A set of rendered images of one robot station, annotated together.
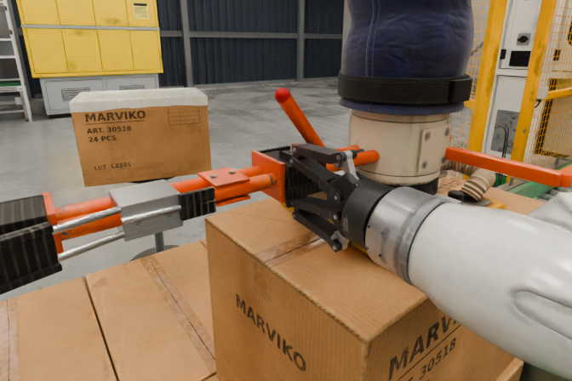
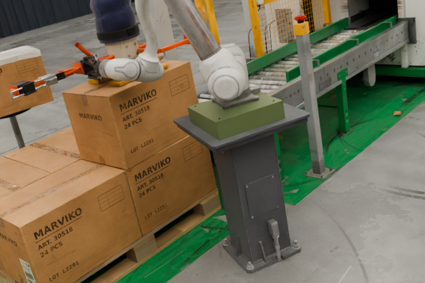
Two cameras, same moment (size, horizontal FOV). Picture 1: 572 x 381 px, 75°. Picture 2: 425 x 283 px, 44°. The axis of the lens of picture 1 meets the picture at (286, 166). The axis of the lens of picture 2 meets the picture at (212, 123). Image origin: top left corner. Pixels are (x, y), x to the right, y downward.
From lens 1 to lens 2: 2.23 m
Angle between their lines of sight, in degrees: 7
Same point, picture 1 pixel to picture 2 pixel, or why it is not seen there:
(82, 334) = (17, 167)
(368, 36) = (99, 21)
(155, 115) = (8, 69)
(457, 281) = (109, 71)
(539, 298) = (117, 67)
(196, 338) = (69, 155)
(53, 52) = not seen: outside the picture
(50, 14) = not seen: outside the picture
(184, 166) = (34, 99)
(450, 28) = (121, 14)
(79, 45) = not seen: outside the picture
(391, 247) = (102, 70)
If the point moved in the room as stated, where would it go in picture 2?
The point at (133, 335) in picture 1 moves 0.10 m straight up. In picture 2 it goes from (40, 161) to (35, 145)
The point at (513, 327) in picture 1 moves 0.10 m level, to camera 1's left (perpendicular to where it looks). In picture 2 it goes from (116, 73) to (94, 78)
